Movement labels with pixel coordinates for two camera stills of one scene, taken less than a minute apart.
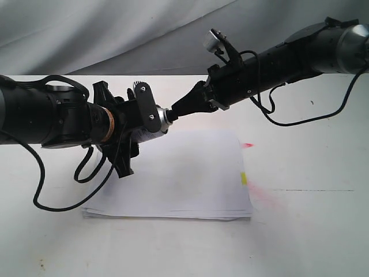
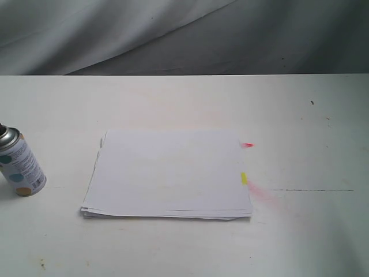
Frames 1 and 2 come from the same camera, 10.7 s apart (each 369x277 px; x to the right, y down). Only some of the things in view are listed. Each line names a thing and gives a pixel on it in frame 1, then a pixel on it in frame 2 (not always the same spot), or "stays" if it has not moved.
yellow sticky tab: [244, 178] stays
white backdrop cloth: [147, 37] stays
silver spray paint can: [139, 134] → [18, 163]
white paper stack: [189, 174] stays
